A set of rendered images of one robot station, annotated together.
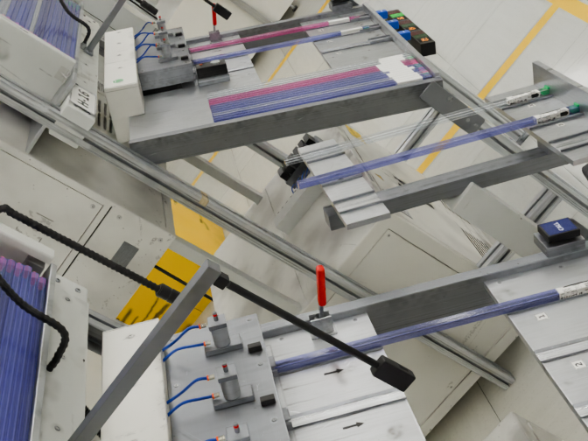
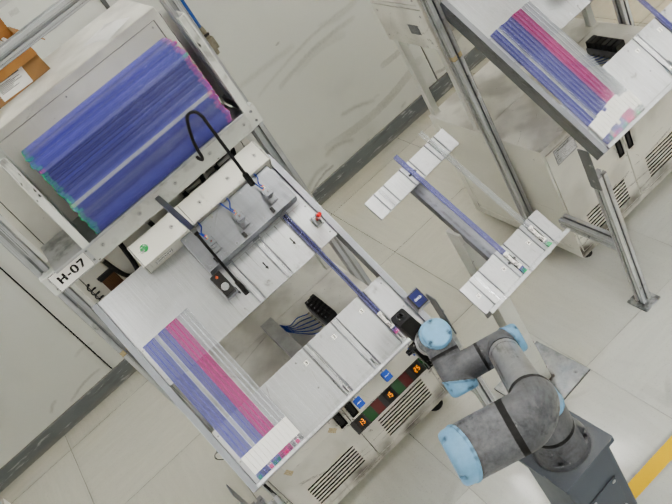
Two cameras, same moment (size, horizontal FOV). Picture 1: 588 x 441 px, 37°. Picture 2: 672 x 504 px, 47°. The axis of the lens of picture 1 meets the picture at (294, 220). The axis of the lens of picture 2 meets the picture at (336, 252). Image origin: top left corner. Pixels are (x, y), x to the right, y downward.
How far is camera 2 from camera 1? 169 cm
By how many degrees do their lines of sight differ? 53
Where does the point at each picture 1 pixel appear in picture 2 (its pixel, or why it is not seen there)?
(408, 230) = (543, 169)
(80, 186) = not seen: outside the picture
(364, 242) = (520, 148)
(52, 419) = (176, 179)
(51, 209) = not seen: outside the picture
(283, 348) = (299, 211)
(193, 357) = (258, 187)
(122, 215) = (422, 18)
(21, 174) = not seen: outside the picture
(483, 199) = (459, 243)
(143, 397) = (222, 188)
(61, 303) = (238, 126)
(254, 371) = (259, 218)
